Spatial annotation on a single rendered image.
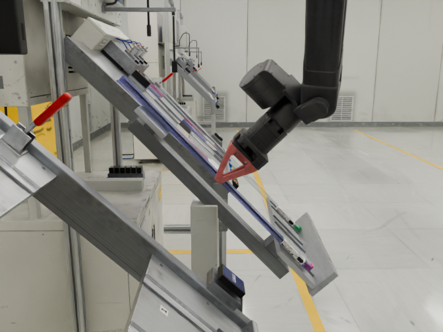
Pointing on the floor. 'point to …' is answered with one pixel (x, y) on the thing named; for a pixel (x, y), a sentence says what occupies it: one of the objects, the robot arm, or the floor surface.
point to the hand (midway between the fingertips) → (220, 176)
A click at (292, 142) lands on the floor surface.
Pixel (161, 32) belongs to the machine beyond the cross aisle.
